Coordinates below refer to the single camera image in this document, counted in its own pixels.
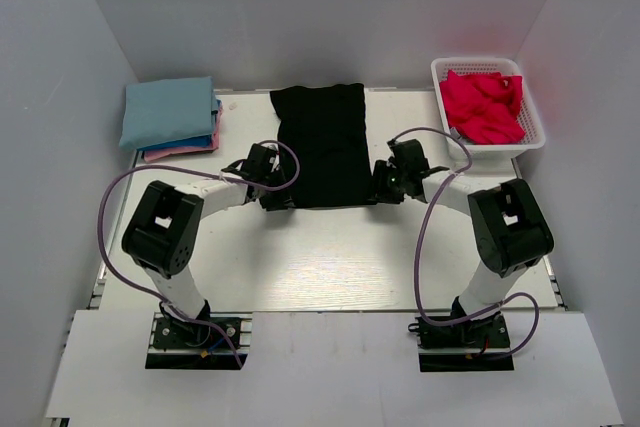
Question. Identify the pink folded t-shirt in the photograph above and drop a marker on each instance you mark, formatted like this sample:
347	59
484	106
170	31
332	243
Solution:
153	155

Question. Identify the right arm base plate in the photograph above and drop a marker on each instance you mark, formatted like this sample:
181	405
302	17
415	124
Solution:
474	346

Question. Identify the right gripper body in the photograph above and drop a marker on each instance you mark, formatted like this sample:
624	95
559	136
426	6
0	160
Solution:
389	182

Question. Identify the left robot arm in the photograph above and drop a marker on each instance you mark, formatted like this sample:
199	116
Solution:
163	229

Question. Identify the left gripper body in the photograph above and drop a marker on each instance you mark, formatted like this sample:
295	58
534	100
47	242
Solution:
276	198

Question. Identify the white plastic basket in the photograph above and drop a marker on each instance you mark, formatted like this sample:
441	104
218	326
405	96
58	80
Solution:
528	118

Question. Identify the light blue folded t-shirt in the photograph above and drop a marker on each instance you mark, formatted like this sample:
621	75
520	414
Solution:
167	111

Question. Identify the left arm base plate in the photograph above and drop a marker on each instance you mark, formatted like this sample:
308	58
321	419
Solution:
174	345

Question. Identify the red t-shirt in basket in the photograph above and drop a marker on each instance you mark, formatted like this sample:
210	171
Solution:
484	107

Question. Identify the black t-shirt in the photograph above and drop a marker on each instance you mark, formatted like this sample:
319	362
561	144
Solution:
325	129

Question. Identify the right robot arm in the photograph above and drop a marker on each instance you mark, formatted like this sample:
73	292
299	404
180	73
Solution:
510	231

